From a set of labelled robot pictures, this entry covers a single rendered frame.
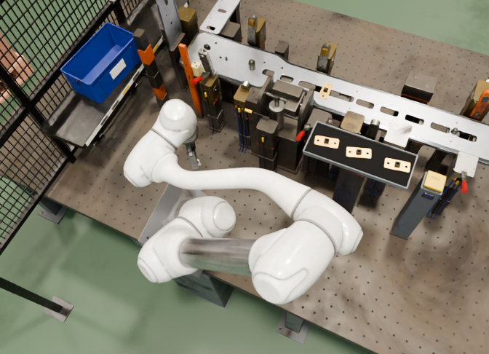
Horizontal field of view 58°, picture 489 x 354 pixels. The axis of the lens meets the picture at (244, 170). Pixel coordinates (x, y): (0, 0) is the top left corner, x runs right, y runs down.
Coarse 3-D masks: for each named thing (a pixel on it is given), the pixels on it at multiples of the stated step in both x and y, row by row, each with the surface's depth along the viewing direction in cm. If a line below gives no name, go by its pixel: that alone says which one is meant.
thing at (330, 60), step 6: (324, 42) 194; (336, 48) 193; (318, 54) 191; (330, 54) 190; (318, 60) 193; (330, 60) 191; (330, 66) 197; (324, 72) 198; (330, 72) 207; (318, 90) 211
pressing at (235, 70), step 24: (192, 48) 203; (216, 48) 202; (240, 48) 201; (240, 72) 195; (288, 72) 193; (312, 72) 192; (360, 96) 185; (384, 96) 184; (384, 120) 178; (432, 120) 177; (456, 120) 176; (432, 144) 172; (456, 144) 171; (480, 144) 171
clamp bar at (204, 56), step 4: (204, 44) 174; (208, 44) 174; (200, 48) 174; (204, 48) 176; (208, 48) 174; (200, 52) 173; (204, 52) 173; (208, 52) 174; (200, 56) 174; (204, 56) 174; (208, 56) 175; (204, 60) 177; (208, 60) 177; (204, 64) 180; (208, 64) 179; (204, 68) 184; (208, 68) 182; (212, 68) 183; (212, 72) 185; (212, 76) 187
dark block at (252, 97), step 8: (256, 88) 175; (248, 96) 173; (256, 96) 173; (248, 104) 174; (256, 104) 172; (248, 112) 180; (256, 112) 177; (256, 120) 183; (256, 128) 188; (256, 136) 194; (256, 144) 200; (256, 152) 207
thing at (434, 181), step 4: (428, 172) 149; (432, 172) 149; (428, 176) 148; (432, 176) 148; (436, 176) 148; (440, 176) 148; (444, 176) 148; (428, 180) 148; (432, 180) 147; (436, 180) 147; (440, 180) 147; (444, 180) 147; (424, 184) 147; (428, 184) 147; (432, 184) 147; (436, 184) 147; (440, 184) 146; (444, 184) 147; (432, 188) 146; (436, 188) 146; (440, 188) 146
